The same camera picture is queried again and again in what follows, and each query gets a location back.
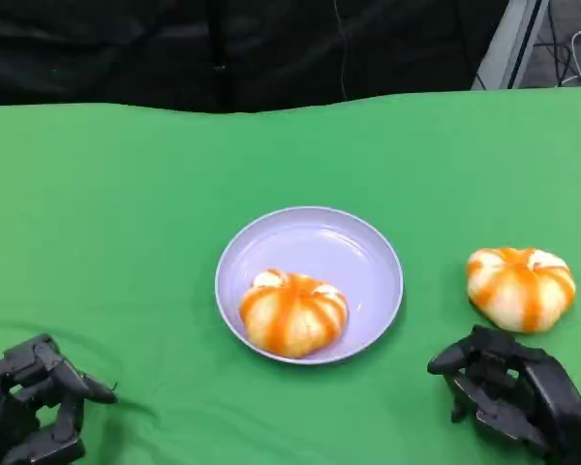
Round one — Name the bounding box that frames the black backdrop curtain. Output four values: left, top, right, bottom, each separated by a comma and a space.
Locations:
0, 0, 509, 115

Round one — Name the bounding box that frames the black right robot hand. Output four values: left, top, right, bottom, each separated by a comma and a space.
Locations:
426, 324, 581, 459

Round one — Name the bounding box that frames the orange white toy bread roll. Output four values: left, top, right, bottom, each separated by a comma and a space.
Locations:
238, 268, 350, 359
466, 246, 577, 334

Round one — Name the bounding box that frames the green table cloth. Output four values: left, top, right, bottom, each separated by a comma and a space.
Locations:
0, 84, 581, 465

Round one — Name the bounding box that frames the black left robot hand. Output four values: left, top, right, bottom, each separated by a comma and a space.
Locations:
0, 332, 119, 465

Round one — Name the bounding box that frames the lilac plate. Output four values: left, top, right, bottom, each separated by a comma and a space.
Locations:
214, 205, 405, 365

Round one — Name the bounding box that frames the grey metal frame post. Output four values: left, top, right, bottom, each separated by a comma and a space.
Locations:
470, 0, 549, 92

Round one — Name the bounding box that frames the thin black hanging cable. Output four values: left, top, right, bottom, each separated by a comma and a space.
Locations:
332, 0, 348, 98

